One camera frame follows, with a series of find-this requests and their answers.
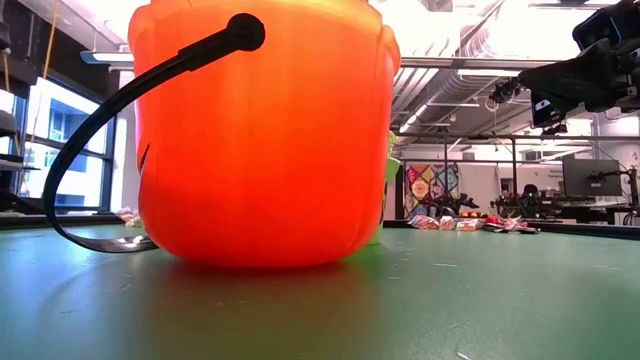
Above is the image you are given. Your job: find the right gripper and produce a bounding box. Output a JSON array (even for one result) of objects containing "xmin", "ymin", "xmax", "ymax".
[{"xmin": 517, "ymin": 35, "xmax": 640, "ymax": 129}]

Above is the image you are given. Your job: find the computer monitor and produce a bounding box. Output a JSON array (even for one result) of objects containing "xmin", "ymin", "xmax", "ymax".
[{"xmin": 562, "ymin": 158, "xmax": 624, "ymax": 198}]

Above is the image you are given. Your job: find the grey overhead beam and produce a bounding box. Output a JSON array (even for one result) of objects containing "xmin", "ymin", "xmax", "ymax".
[{"xmin": 399, "ymin": 56, "xmax": 561, "ymax": 71}]

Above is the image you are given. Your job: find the colourful patchwork quilt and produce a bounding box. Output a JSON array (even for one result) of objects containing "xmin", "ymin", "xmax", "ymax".
[{"xmin": 403, "ymin": 163, "xmax": 461, "ymax": 220}]

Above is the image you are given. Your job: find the lime green bucket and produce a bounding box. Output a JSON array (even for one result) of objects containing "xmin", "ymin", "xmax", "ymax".
[{"xmin": 367, "ymin": 130, "xmax": 402, "ymax": 246}]

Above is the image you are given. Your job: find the orange pumpkin bucket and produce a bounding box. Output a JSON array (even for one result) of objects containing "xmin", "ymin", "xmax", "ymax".
[{"xmin": 127, "ymin": 0, "xmax": 402, "ymax": 269}]

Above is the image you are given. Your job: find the ceiling light bar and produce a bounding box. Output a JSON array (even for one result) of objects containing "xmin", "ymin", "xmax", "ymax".
[{"xmin": 79, "ymin": 49, "xmax": 136, "ymax": 67}]

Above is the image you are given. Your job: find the black ceiling camera cluster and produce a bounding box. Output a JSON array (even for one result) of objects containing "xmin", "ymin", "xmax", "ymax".
[{"xmin": 488, "ymin": 77, "xmax": 522, "ymax": 105}]

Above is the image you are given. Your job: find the black metal gantry frame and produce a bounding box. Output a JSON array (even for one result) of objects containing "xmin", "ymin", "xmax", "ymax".
[{"xmin": 393, "ymin": 131, "xmax": 640, "ymax": 221}]

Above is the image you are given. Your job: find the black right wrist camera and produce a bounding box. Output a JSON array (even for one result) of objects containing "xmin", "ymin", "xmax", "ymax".
[{"xmin": 572, "ymin": 4, "xmax": 626, "ymax": 52}]

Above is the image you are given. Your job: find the black table edge rail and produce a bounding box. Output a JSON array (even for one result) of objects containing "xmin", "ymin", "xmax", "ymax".
[{"xmin": 0, "ymin": 212, "xmax": 640, "ymax": 242}]

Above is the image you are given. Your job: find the black window frame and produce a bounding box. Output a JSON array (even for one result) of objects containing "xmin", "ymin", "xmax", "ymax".
[{"xmin": 0, "ymin": 74, "xmax": 119, "ymax": 214}]

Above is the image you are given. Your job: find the black bucket handle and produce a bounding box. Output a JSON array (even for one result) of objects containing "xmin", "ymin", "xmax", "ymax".
[{"xmin": 42, "ymin": 13, "xmax": 267, "ymax": 254}]

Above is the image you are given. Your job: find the yellow hanging rope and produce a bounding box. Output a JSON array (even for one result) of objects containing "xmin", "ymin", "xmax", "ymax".
[{"xmin": 41, "ymin": 0, "xmax": 62, "ymax": 81}]

